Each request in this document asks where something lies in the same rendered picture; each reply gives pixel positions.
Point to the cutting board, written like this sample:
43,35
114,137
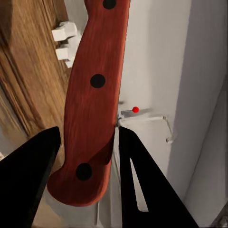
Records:
32,77

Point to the drop in sink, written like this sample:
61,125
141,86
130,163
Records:
109,207

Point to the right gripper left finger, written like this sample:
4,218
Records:
23,178

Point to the parer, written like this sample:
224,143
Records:
91,106

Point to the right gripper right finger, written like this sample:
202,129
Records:
166,210

